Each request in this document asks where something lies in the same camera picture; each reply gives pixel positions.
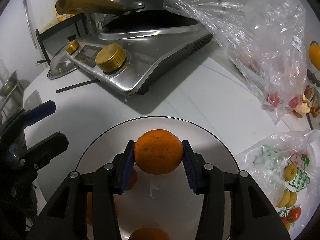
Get yellow orange on stand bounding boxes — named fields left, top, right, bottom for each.
left=308, top=41, right=320, bottom=70

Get black wok with handle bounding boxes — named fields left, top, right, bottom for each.
left=55, top=0, right=198, bottom=33

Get steel lid on counter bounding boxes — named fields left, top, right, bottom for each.
left=47, top=45, right=78, bottom=80

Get black chopstick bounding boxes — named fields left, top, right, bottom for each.
left=56, top=79, right=99, bottom=94

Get yellow longan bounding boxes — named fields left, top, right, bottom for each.
left=285, top=164, right=298, bottom=181
left=277, top=190, right=291, bottom=208
left=285, top=191, right=297, bottom=207

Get yellow longan right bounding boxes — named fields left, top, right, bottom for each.
left=285, top=191, right=297, bottom=207

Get red cherry tomato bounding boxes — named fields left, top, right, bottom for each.
left=281, top=217, right=291, bottom=231
left=126, top=168, right=138, bottom=191
left=287, top=206, right=302, bottom=223

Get steel induction cooker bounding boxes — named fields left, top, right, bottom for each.
left=67, top=18, right=212, bottom=96

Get orange peel pile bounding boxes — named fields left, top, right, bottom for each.
left=293, top=85, right=319, bottom=118

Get yellow longan left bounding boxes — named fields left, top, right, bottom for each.
left=277, top=190, right=291, bottom=208

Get clear plastic bag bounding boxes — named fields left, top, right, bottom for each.
left=163, top=0, right=307, bottom=123

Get yellow longan top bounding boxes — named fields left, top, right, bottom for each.
left=285, top=164, right=298, bottom=181

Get dark grapes in tray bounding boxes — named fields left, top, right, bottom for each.
left=307, top=69, right=320, bottom=88

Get white printed plastic bag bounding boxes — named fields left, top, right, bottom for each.
left=235, top=129, right=319, bottom=239

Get orange tangerine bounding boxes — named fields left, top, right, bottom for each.
left=129, top=228, right=171, bottom=240
left=134, top=129, right=183, bottom=175

